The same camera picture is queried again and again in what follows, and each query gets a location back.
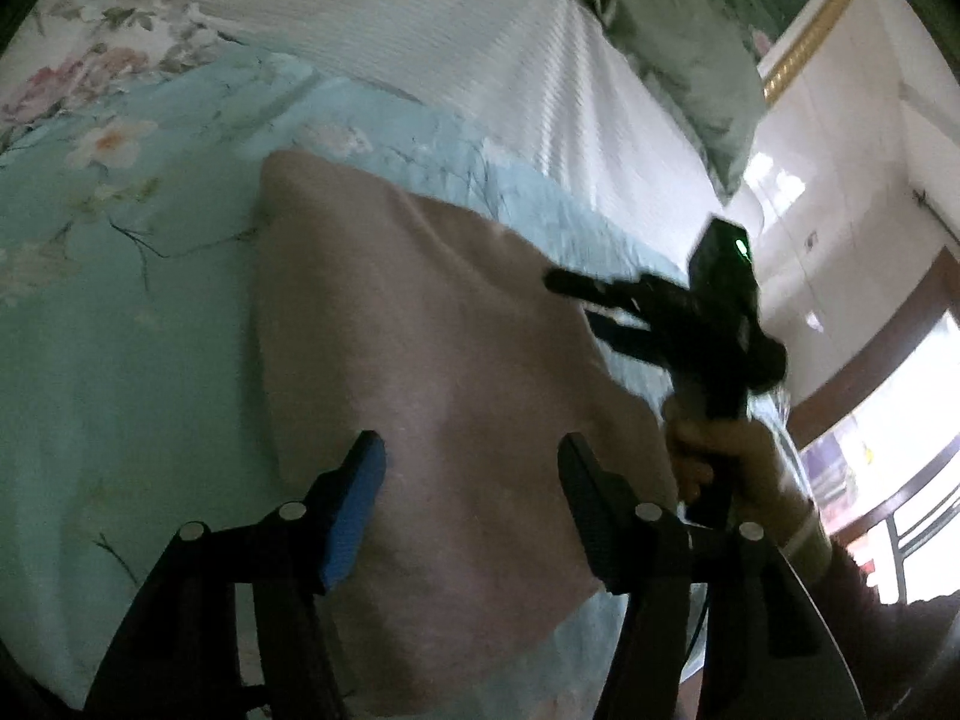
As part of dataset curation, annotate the teal floral bed sheet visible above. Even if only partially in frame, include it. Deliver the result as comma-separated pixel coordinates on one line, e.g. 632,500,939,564
2,49,688,718

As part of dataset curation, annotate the mauve knit garment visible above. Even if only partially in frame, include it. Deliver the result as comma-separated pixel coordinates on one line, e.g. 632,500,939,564
256,151,677,717

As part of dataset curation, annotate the right hand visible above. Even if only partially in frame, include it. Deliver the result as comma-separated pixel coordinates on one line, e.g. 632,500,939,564
662,397,812,546

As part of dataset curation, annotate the green floral pillow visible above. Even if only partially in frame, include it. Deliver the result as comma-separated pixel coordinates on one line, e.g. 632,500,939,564
573,0,766,203

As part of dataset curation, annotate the pink floral quilt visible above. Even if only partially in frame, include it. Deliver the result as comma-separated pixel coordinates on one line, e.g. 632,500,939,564
2,0,224,149

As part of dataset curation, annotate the brown wooden window frame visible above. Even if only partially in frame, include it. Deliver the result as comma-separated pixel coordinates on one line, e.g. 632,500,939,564
788,247,958,450

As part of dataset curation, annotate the white striped blanket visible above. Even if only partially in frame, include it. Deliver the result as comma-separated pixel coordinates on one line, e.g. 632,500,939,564
190,0,719,263

